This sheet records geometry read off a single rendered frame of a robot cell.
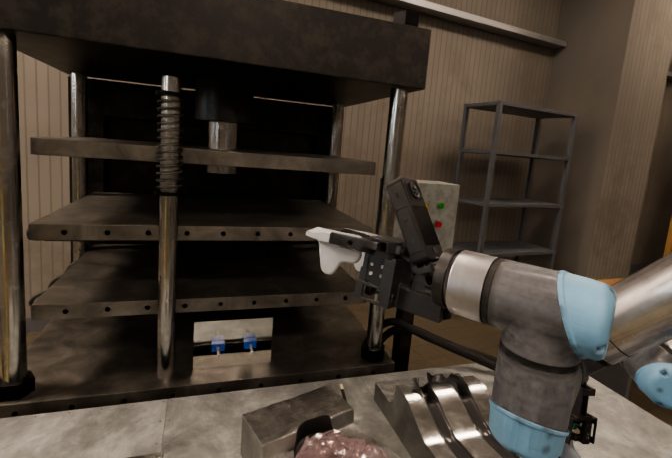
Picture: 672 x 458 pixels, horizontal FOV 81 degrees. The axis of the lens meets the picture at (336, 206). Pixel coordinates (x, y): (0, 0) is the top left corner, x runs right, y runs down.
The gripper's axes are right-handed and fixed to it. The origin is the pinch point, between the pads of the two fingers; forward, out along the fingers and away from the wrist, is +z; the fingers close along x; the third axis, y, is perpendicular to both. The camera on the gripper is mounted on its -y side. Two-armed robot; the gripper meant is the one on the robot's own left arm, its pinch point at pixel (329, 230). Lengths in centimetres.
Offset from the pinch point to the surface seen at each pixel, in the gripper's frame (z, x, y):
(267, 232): 66, 48, 12
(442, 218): 31, 113, -2
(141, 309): 87, 19, 43
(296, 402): 28, 33, 51
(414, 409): 3, 52, 47
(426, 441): -3, 48, 51
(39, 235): 101, -8, 21
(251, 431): 28, 19, 53
